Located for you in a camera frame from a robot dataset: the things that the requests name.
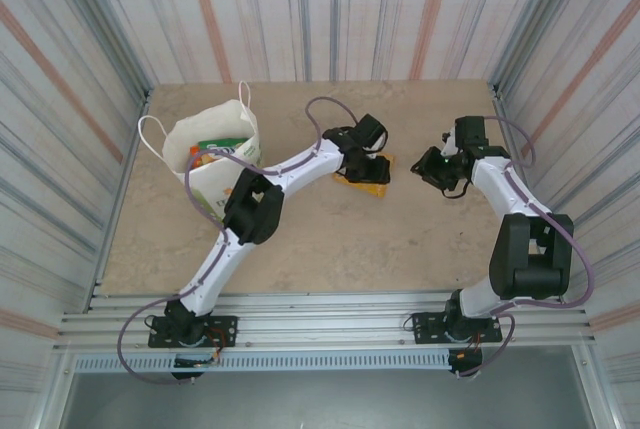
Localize yellow snack pouch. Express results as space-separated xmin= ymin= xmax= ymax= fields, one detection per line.
xmin=332 ymin=151 xmax=396 ymax=200

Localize green yellow chips packet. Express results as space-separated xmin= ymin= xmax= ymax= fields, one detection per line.
xmin=197 ymin=137 xmax=251 ymax=156

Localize white paper bag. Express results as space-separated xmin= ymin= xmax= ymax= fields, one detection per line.
xmin=138 ymin=80 xmax=265 ymax=223

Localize orange white snack packet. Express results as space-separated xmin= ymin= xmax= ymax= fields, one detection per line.
xmin=188 ymin=146 xmax=224 ymax=170

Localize black electronics box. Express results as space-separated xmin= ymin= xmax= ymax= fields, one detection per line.
xmin=447 ymin=348 xmax=484 ymax=380
xmin=172 ymin=356 xmax=221 ymax=383

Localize aluminium frame post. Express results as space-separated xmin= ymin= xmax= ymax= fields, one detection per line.
xmin=82 ymin=88 xmax=154 ymax=313
xmin=490 ymin=81 xmax=624 ymax=429

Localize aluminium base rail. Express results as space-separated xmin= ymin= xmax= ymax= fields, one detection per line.
xmin=53 ymin=291 xmax=600 ymax=353

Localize slotted grey cable duct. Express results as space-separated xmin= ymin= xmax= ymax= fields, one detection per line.
xmin=72 ymin=351 xmax=454 ymax=373

